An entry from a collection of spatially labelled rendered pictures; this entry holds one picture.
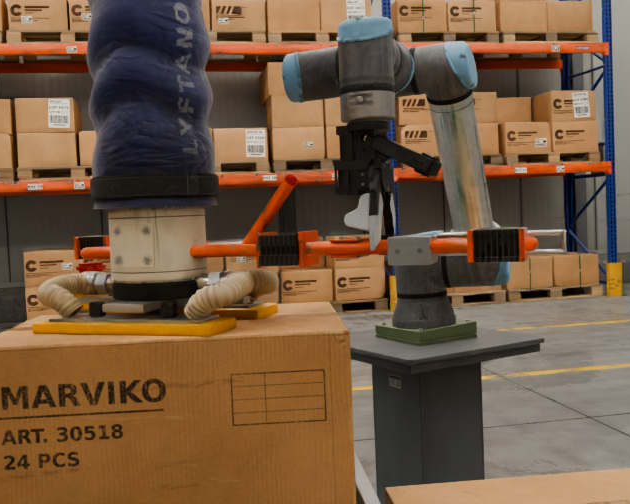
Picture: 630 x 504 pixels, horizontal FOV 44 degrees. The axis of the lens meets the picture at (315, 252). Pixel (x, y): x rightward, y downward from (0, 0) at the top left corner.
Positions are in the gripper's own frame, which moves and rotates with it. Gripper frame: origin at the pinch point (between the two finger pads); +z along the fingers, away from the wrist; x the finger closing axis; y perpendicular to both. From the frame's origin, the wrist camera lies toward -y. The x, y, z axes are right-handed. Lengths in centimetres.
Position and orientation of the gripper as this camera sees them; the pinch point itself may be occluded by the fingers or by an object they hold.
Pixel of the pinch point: (385, 244)
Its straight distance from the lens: 128.5
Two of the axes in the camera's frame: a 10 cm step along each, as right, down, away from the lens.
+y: -9.4, 0.2, 3.4
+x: -3.3, 0.6, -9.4
